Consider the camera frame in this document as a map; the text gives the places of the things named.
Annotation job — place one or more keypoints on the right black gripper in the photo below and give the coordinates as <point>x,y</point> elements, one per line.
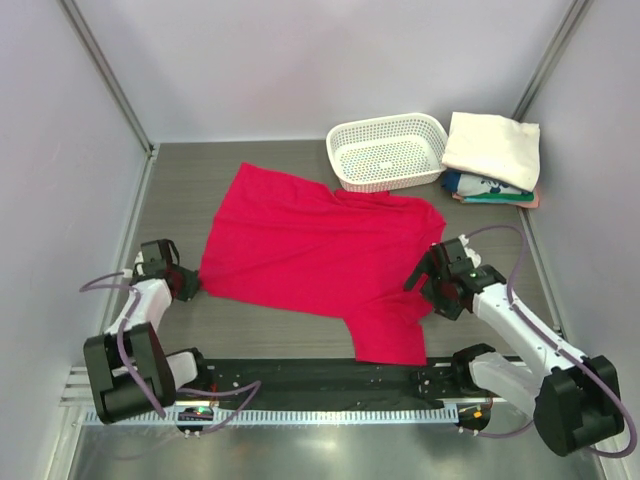
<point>445,307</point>

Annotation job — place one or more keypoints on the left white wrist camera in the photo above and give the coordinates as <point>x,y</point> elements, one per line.
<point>136,269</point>

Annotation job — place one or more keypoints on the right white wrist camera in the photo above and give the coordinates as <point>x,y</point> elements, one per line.
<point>470,247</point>

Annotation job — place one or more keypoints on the white plastic basket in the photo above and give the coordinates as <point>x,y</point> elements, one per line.
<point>387,153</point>

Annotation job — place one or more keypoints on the white slotted cable duct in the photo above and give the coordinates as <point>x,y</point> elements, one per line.
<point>201,416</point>

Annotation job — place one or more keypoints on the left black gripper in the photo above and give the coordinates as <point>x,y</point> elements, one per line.
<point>192,283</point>

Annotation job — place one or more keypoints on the folded pink t-shirt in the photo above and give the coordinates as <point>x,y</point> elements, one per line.
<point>532,205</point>

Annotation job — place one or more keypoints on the red t-shirt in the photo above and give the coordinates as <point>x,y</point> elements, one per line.
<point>285,242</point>

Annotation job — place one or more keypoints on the aluminium rail profile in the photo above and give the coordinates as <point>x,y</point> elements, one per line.
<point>77,389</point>

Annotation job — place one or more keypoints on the folded green t-shirt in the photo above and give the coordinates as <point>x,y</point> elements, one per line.
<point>501,198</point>

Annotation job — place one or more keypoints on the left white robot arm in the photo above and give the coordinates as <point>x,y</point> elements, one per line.
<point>129,373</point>

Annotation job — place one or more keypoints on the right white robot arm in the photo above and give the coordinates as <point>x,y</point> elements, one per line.
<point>573,400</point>

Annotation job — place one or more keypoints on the folded cream t-shirt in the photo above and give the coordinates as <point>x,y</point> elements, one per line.
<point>495,147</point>

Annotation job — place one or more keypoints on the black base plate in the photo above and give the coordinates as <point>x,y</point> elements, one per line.
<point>300,379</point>

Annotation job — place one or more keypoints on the folded blue white t-shirt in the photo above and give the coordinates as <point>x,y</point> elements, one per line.
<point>467,185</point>

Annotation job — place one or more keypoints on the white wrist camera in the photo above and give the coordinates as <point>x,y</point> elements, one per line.
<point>136,269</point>
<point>470,247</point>

